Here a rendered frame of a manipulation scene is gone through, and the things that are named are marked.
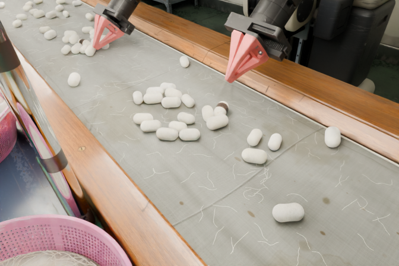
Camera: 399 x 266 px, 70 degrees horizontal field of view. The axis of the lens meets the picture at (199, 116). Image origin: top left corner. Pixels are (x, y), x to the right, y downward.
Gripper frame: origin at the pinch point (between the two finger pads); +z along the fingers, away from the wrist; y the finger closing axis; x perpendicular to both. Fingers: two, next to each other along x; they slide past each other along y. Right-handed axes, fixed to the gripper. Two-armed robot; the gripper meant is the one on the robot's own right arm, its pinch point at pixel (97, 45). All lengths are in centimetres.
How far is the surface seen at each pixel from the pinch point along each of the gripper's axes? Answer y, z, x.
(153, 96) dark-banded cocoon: 28.3, 2.2, -1.5
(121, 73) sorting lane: 13.4, 2.3, 0.8
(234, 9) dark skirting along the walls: -134, -110, 183
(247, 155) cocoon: 50, 1, -1
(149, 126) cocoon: 34.6, 6.3, -4.6
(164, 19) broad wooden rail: -0.8, -16.9, 13.6
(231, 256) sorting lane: 58, 11, -7
